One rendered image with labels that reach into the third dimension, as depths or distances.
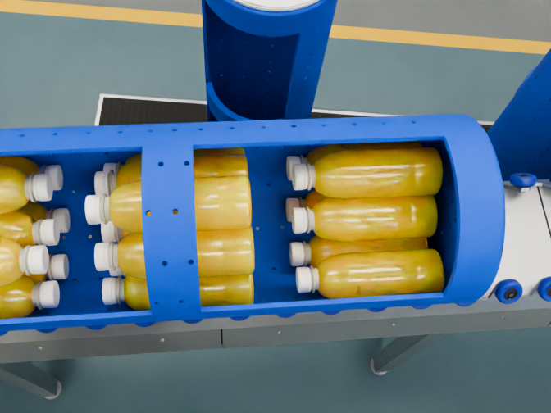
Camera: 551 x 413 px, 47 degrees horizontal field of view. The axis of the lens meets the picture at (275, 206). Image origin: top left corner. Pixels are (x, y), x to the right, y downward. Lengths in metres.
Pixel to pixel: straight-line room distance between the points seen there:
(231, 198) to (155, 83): 1.58
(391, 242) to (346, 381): 1.04
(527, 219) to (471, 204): 0.39
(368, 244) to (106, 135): 0.43
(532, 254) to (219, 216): 0.61
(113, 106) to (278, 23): 1.03
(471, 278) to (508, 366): 1.28
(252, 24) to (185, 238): 0.57
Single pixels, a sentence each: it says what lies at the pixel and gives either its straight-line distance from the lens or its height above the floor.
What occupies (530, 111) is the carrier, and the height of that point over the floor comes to 0.63.
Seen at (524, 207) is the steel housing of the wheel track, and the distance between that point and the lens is 1.24.
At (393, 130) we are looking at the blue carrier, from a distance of 0.88.
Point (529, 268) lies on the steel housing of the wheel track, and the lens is 1.20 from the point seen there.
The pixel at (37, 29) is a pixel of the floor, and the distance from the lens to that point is 2.59.
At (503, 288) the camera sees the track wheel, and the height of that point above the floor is 0.98.
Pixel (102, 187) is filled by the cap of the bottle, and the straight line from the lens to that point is 0.92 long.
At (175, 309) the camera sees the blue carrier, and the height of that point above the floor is 1.12.
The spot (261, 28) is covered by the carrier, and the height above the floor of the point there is 0.98.
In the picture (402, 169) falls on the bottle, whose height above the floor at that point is 1.16.
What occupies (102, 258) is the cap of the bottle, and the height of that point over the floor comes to 1.13.
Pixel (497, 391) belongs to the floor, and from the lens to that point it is 2.13.
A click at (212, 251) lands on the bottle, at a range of 0.86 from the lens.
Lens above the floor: 1.95
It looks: 66 degrees down
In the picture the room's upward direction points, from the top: 10 degrees clockwise
